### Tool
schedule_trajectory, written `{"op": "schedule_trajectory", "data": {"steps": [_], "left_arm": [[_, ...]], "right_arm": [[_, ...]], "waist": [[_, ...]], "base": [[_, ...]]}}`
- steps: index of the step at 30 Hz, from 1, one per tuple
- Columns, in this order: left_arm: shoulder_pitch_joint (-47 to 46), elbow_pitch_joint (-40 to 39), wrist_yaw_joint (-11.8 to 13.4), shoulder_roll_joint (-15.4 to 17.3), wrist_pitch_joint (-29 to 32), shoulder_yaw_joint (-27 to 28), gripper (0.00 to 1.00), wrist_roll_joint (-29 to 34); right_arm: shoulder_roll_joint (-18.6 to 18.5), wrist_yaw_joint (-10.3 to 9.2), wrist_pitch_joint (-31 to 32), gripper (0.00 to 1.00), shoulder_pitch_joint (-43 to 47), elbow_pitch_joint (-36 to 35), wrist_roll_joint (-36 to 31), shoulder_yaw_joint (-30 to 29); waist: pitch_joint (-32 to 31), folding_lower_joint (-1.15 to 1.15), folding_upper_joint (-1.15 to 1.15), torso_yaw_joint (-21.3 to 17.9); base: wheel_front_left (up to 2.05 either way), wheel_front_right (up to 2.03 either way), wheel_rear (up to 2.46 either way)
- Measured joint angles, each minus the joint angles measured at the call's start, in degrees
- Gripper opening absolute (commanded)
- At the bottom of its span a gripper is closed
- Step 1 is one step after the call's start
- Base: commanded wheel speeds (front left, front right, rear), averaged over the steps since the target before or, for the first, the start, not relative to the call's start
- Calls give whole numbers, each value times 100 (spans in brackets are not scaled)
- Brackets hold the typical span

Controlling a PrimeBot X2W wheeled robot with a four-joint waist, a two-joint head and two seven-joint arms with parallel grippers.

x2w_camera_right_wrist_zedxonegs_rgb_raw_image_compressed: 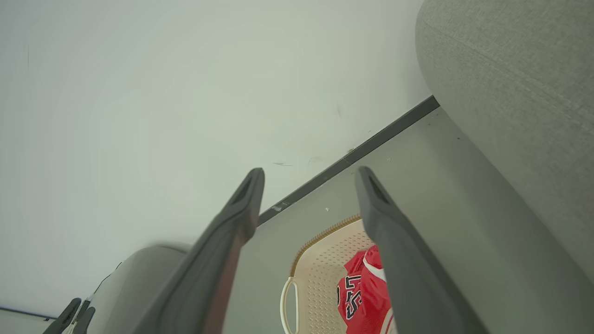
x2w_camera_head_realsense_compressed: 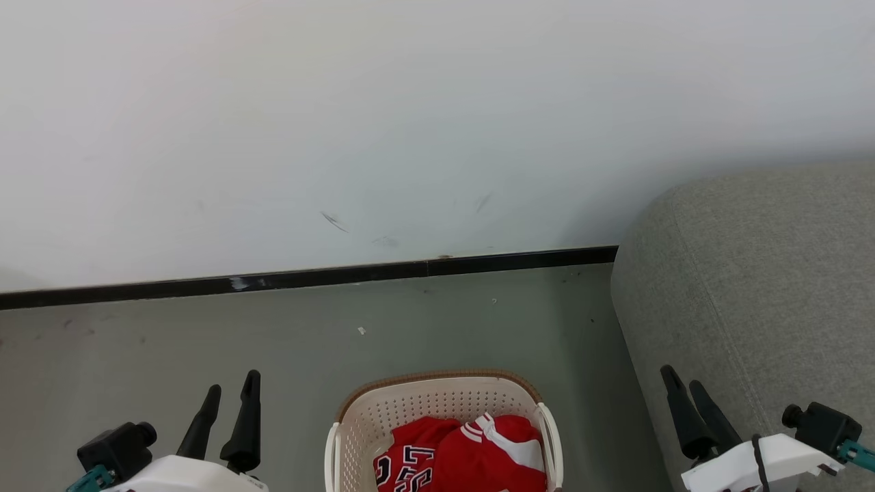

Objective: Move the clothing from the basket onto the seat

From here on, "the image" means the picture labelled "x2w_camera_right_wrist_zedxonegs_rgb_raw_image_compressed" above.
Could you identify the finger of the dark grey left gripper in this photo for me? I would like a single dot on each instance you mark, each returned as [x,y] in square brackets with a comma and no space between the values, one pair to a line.
[86,322]
[62,320]

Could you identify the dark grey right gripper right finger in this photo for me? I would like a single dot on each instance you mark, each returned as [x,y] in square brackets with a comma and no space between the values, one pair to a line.
[408,278]

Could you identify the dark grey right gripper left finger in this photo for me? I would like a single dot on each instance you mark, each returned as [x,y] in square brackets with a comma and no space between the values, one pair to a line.
[218,260]

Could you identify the grey fabric sofa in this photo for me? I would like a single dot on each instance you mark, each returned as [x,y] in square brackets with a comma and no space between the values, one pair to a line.
[510,93]

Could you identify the dark grey baseboard strip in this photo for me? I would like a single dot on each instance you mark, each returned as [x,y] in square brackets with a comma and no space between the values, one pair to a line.
[23,312]
[371,141]

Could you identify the red basketball jersey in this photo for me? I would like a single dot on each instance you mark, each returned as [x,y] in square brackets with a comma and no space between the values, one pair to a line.
[366,297]

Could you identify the cream perforated laundry basket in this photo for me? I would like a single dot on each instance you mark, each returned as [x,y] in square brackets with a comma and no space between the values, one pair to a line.
[320,273]

